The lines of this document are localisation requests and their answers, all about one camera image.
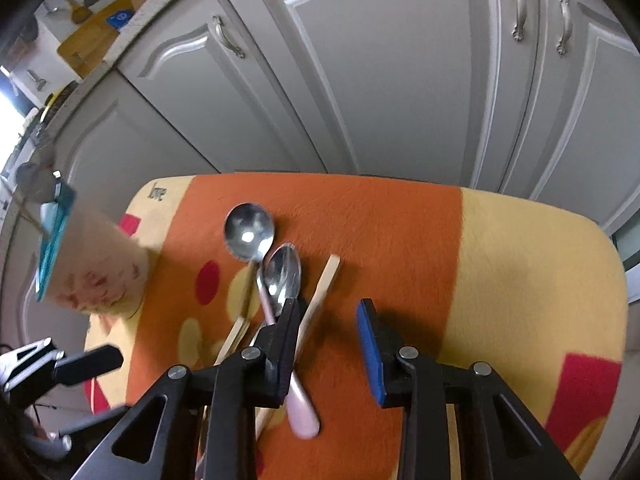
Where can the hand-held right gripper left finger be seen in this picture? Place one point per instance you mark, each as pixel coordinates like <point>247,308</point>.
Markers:
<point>287,355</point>

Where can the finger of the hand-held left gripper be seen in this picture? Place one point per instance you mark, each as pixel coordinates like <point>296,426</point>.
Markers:
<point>90,365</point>

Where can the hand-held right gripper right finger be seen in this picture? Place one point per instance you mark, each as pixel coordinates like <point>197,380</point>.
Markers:
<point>370,355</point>

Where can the wooden chopstick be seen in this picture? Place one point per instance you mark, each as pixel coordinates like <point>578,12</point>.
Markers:
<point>27,215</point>
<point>320,290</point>
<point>239,340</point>
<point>235,325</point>

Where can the teal rimmed utensil holder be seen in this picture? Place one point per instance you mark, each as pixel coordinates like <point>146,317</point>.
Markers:
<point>95,270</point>

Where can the orange yellow printed blanket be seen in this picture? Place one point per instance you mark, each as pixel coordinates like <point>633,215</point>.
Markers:
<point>400,240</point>

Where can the white cabinet door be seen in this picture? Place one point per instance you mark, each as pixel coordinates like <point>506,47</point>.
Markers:
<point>590,135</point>
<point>390,85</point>
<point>225,100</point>
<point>125,135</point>

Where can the hanging metal peeler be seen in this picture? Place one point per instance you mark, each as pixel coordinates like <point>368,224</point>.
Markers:
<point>36,80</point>

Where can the wooden cutting board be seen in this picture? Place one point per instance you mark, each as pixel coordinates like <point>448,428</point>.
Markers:
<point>92,35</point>

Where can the blue white salt bag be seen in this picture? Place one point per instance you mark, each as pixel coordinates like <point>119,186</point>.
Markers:
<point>120,19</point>

